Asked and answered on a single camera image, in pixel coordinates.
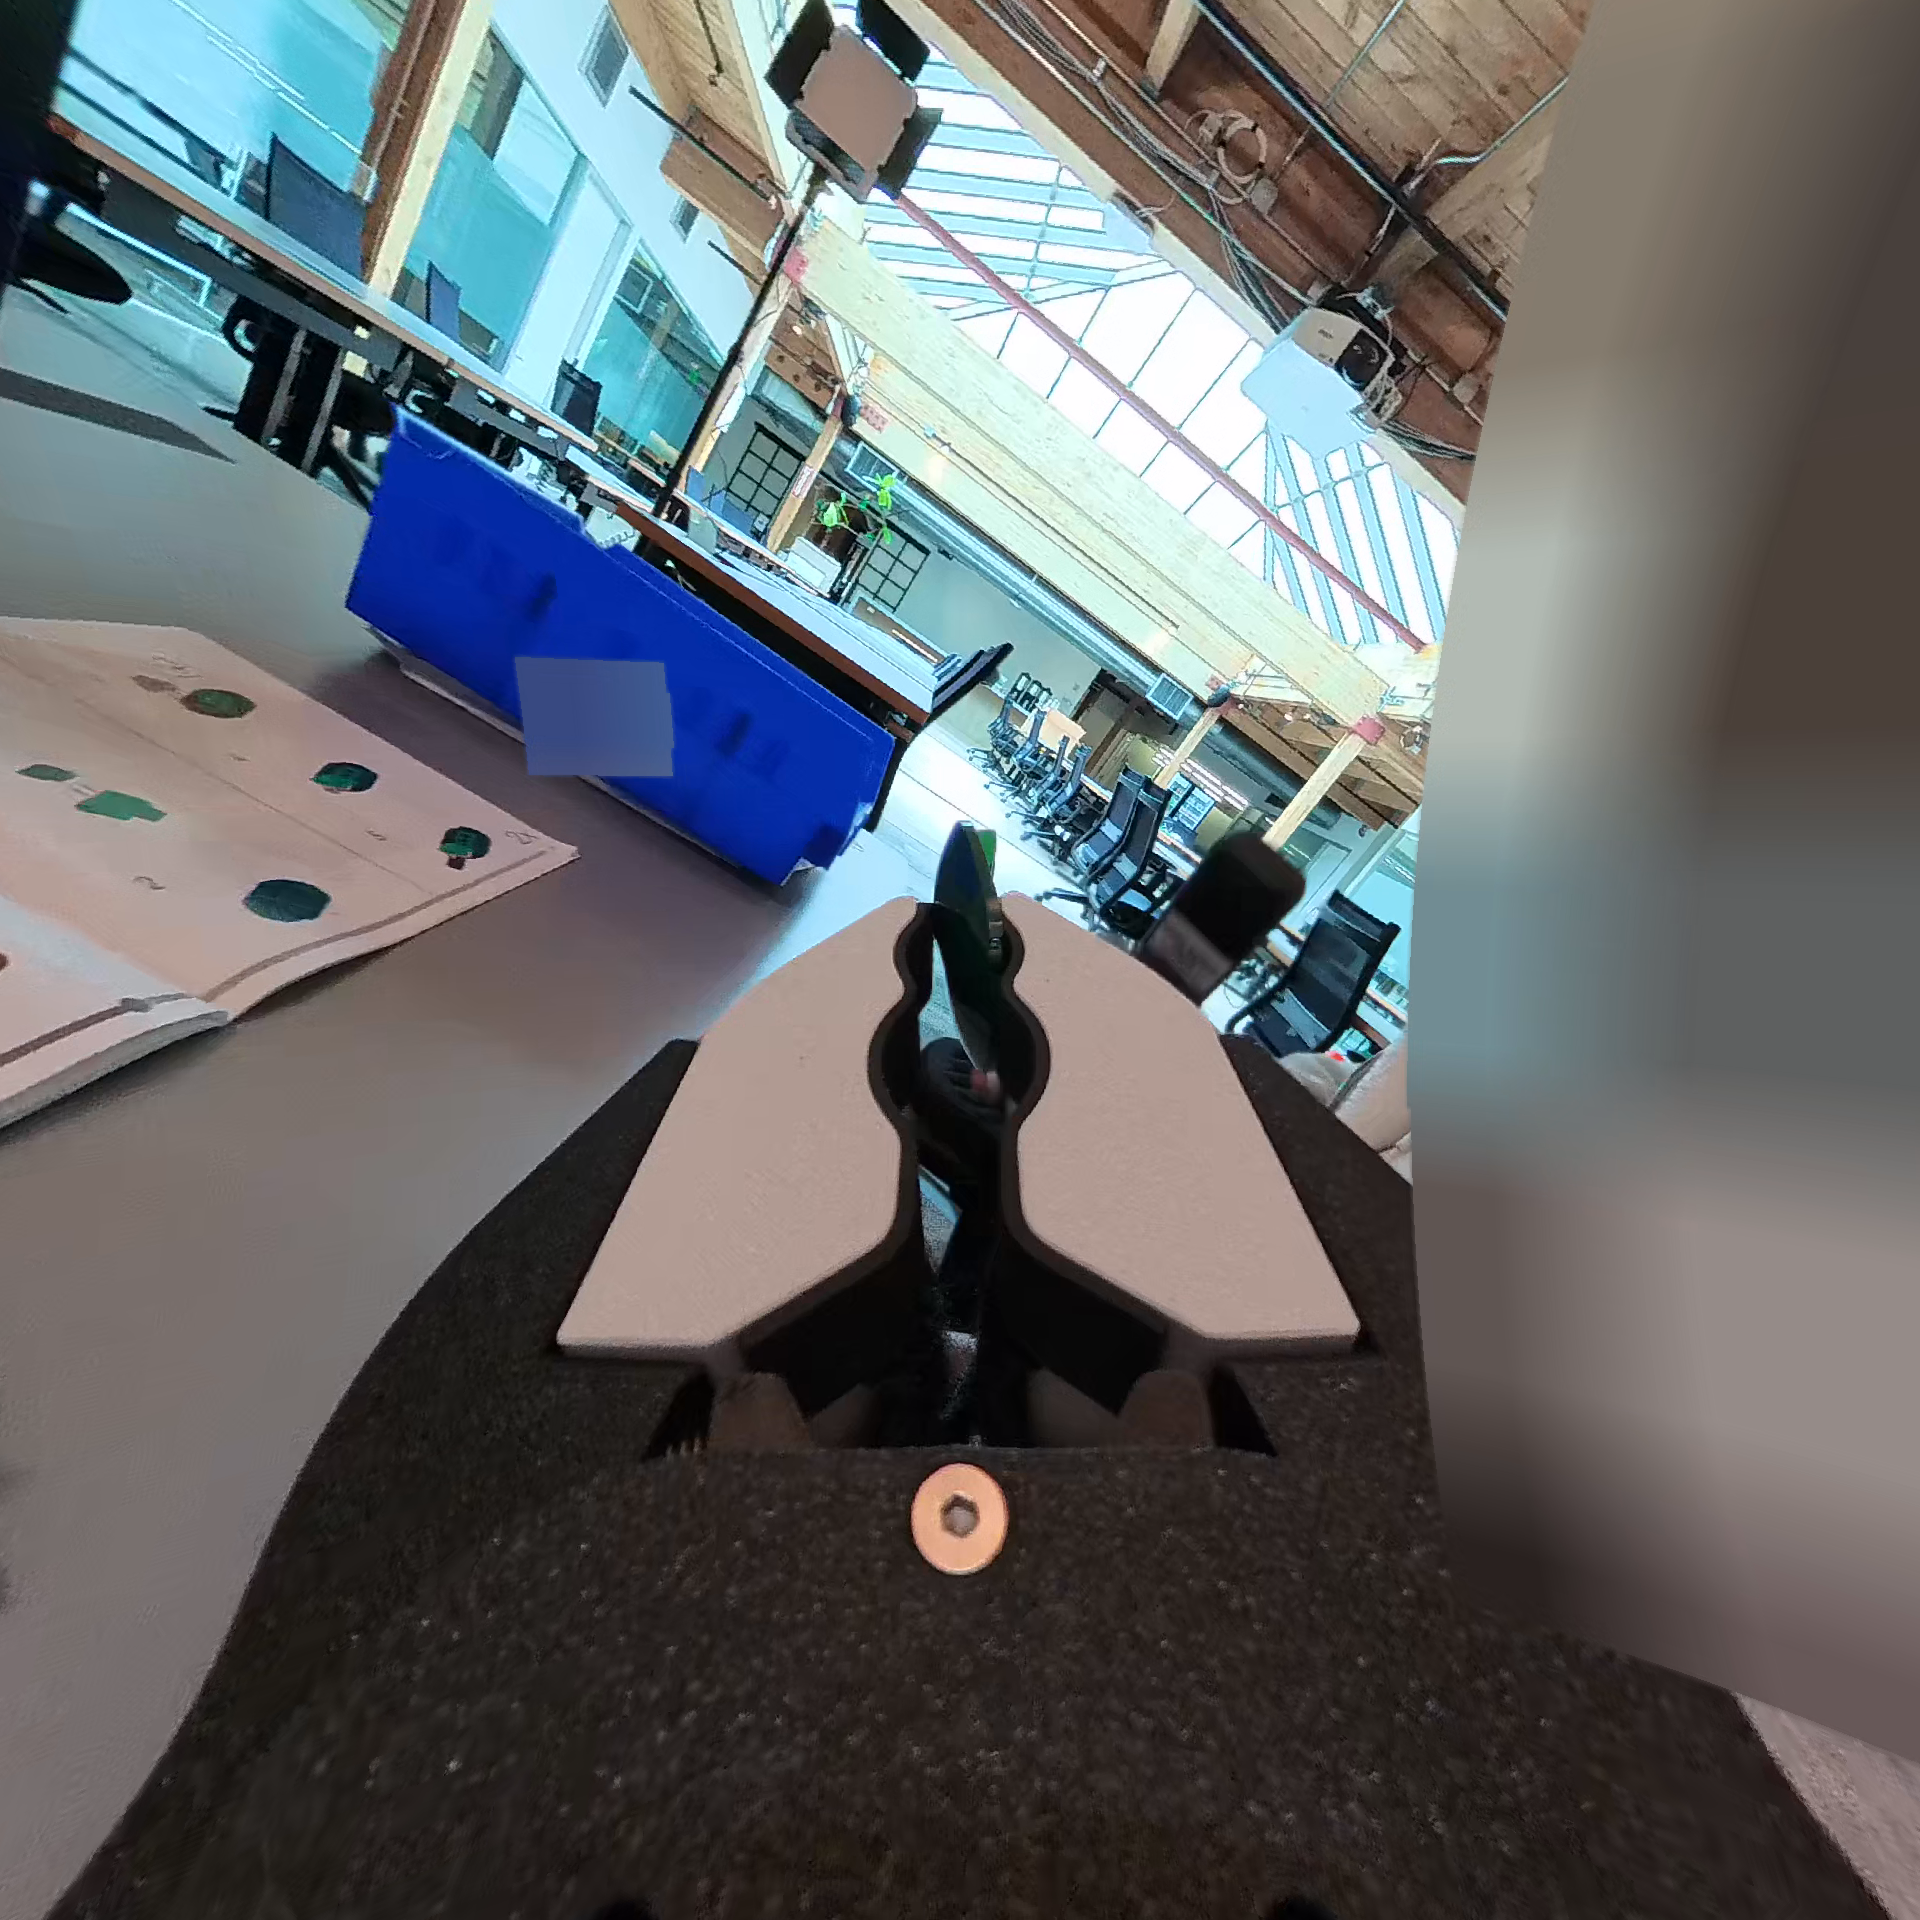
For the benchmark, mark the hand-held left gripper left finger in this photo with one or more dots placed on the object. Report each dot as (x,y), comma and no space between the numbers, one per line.
(750,1171)

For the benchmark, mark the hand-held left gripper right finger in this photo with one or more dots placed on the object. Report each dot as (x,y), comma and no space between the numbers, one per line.
(1184,1171)

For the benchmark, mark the green leaf brick assembly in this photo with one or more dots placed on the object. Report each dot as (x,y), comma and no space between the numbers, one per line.
(967,930)

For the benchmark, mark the grey desk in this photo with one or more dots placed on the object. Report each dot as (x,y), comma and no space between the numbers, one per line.
(300,1201)

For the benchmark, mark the row of office chairs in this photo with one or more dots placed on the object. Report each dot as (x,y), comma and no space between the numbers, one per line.
(1141,840)

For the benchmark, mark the background table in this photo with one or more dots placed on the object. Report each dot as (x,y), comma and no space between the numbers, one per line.
(300,299)
(809,628)

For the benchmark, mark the green potted plant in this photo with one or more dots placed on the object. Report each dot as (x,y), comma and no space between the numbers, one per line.
(863,510)

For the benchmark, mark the white paper sheet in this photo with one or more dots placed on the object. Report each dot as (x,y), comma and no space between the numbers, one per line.
(450,674)

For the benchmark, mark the instruction booklet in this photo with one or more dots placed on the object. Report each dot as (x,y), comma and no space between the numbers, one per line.
(225,840)

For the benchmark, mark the blue plastic bin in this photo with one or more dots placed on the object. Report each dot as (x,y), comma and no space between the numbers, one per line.
(450,570)

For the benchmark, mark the black stand pole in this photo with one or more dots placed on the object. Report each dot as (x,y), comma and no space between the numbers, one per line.
(750,329)

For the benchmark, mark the studio light panel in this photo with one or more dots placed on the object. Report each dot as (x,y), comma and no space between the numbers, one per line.
(849,89)

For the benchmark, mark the grey fabric chair seat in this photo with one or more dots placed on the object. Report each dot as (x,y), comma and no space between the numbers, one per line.
(1846,1799)

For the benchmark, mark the blue office chair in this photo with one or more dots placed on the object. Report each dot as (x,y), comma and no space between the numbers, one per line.
(306,210)

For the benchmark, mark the white security camera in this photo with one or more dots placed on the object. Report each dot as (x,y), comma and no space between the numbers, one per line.
(1335,368)

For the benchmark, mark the wooden post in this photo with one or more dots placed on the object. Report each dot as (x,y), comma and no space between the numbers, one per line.
(421,135)

